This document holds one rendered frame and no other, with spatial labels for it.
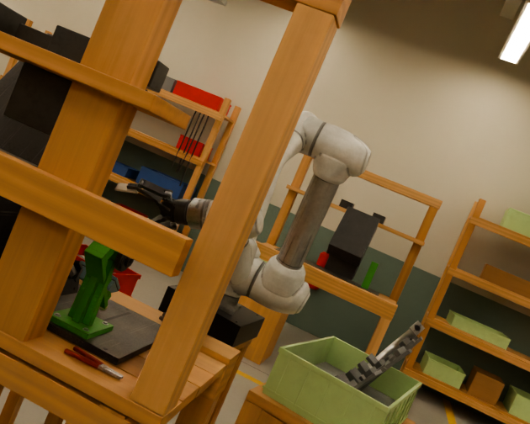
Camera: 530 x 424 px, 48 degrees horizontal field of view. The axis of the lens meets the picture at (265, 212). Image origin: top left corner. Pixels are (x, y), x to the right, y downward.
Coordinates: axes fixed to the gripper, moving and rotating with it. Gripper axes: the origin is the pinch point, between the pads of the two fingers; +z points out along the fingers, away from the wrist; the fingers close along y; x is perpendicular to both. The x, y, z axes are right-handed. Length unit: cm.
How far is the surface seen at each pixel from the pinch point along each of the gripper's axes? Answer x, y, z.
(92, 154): 17.9, 32.6, -6.3
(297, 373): 8, -60, -53
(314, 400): 15, -64, -60
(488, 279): -335, -372, -188
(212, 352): 16, -45, -27
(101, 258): 26.5, 5.6, -6.0
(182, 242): 33, 24, -33
